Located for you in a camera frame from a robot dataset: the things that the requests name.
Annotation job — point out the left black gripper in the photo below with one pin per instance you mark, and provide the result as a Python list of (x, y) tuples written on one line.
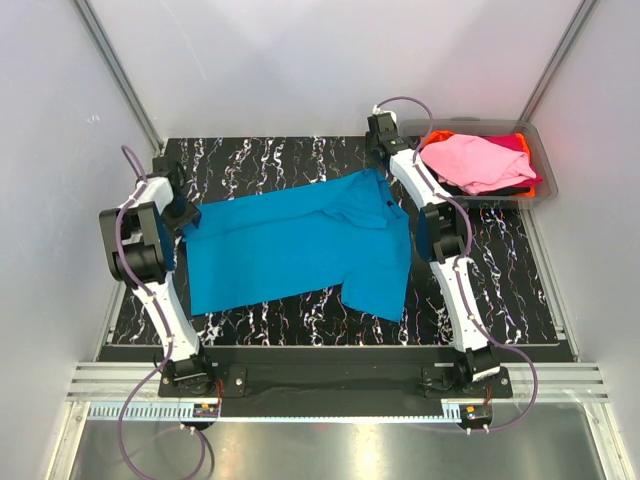
[(191, 215)]

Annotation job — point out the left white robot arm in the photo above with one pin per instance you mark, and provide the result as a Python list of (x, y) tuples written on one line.
[(139, 241)]

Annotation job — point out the pink t shirt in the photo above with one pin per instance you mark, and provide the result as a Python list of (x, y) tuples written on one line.
[(475, 165)]

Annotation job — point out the clear plastic bin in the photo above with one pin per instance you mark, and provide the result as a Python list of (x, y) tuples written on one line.
[(546, 190)]

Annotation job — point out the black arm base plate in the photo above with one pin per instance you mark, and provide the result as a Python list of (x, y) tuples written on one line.
[(437, 370)]

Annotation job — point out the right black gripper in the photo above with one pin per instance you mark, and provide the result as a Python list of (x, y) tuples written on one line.
[(369, 141)]

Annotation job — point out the black marbled table mat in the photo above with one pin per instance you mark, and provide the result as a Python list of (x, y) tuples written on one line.
[(504, 276)]

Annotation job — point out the blue t shirt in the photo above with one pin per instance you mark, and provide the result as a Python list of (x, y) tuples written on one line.
[(346, 232)]

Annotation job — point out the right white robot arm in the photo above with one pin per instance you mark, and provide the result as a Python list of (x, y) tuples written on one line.
[(443, 240)]

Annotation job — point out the orange t shirt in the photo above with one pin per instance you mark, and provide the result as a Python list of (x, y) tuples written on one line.
[(437, 136)]

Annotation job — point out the black t shirt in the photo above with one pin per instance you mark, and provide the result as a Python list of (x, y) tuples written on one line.
[(503, 191)]

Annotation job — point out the magenta t shirt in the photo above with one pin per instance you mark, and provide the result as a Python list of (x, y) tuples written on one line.
[(514, 141)]

